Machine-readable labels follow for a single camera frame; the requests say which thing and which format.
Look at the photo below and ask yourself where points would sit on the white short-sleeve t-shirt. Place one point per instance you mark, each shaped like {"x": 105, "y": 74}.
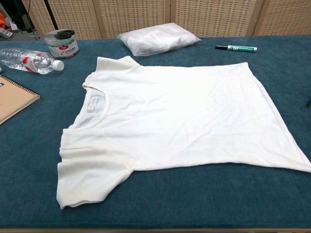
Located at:
{"x": 170, "y": 116}

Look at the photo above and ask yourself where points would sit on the clear bag of white fabric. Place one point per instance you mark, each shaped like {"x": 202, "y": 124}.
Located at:
{"x": 158, "y": 38}

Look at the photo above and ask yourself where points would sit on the teal carpet table mat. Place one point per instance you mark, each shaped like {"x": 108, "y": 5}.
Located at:
{"x": 145, "y": 194}

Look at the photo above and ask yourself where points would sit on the wicker folding screen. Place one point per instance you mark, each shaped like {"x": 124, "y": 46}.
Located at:
{"x": 131, "y": 17}

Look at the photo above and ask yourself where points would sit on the green marker with black cap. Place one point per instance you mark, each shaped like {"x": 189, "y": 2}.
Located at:
{"x": 238, "y": 49}

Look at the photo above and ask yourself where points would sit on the clear round plastic jar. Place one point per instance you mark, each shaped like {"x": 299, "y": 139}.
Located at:
{"x": 63, "y": 49}

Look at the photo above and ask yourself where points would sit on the clear plastic water bottle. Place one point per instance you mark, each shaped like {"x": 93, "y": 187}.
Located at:
{"x": 29, "y": 61}

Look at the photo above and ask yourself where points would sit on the brown spiral notebook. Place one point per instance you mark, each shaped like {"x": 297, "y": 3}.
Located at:
{"x": 14, "y": 99}

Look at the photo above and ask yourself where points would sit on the black tripod stand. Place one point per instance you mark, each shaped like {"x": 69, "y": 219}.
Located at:
{"x": 52, "y": 14}

